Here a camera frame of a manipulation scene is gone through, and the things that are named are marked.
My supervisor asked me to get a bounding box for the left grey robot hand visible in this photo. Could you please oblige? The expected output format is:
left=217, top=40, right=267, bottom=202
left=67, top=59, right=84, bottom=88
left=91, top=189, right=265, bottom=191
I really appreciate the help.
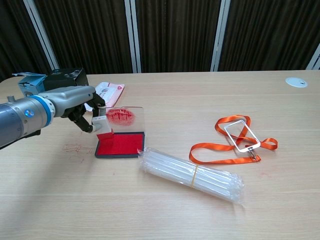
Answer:
left=39, top=85, right=107, bottom=134

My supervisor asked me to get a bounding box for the clear red-based stamp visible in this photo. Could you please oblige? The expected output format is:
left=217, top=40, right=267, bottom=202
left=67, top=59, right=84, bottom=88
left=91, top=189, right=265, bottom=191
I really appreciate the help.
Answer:
left=91, top=115, right=116, bottom=151

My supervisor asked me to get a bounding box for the black cardboard box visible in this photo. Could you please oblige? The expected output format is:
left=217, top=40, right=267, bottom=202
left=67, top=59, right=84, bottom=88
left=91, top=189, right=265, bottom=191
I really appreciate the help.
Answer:
left=42, top=67, right=89, bottom=91

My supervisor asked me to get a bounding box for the pink wet wipes pack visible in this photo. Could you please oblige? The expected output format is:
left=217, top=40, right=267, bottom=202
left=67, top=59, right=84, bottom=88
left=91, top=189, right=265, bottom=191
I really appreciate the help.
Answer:
left=84, top=81, right=126, bottom=111

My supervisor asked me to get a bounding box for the blue cardboard box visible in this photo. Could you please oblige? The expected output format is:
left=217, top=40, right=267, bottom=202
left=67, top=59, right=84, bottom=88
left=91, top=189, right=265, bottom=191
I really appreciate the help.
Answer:
left=12, top=72, right=47, bottom=97

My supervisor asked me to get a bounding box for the red ink pad case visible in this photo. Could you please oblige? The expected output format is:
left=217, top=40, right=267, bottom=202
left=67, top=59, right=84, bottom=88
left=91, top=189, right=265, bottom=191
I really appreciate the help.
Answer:
left=94, top=106, right=146, bottom=159

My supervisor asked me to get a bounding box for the bundle of wrapped clear straws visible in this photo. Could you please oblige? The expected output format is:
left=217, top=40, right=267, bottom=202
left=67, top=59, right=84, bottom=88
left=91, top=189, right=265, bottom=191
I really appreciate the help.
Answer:
left=137, top=147, right=245, bottom=207

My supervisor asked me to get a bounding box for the yellow rubber band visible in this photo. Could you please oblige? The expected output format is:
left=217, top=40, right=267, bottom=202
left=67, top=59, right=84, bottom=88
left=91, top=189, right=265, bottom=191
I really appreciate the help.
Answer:
left=190, top=165, right=200, bottom=188

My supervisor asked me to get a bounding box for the clear badge holder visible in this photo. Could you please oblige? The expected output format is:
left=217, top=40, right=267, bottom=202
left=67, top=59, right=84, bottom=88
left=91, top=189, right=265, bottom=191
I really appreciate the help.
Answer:
left=223, top=119, right=262, bottom=153

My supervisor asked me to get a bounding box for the orange lanyard strap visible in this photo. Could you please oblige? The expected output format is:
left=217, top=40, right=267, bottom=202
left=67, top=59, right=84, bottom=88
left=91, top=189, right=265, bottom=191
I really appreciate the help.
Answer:
left=188, top=114, right=279, bottom=165

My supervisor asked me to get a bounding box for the white desk cable grommet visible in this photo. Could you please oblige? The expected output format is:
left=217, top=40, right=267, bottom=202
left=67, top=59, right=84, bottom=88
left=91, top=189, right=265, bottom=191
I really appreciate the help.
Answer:
left=285, top=76, right=308, bottom=88

